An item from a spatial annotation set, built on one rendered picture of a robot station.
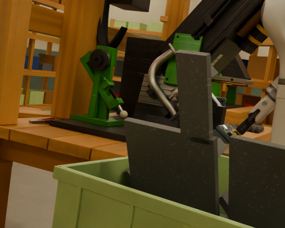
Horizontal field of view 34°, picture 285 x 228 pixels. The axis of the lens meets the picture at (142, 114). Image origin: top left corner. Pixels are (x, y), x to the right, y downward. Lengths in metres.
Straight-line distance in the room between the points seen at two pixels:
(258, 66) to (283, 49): 4.23
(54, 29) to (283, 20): 0.89
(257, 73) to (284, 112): 4.23
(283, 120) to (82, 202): 0.68
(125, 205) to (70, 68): 1.21
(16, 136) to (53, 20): 0.52
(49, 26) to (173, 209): 1.27
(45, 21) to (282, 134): 0.94
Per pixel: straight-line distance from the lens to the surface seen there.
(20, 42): 1.48
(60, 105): 1.78
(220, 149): 0.69
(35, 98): 8.08
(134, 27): 11.12
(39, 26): 1.69
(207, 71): 0.59
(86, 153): 1.28
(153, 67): 1.82
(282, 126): 1.20
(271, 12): 1.20
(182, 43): 1.86
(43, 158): 1.46
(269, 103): 1.67
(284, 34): 1.19
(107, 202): 0.61
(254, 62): 5.51
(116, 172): 0.76
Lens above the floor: 1.11
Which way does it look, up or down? 5 degrees down
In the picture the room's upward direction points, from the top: 8 degrees clockwise
